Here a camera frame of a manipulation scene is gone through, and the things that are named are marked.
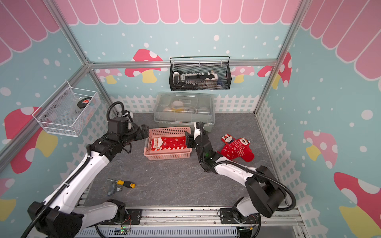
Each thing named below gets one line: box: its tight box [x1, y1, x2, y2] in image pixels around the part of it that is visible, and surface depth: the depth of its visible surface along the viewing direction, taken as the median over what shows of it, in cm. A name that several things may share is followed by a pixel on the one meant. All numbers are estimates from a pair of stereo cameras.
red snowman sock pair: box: [217, 133, 255, 163], surface depth 99 cm
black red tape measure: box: [76, 96, 93, 110], surface depth 79 cm
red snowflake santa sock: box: [150, 136, 188, 151], surface depth 101 cm
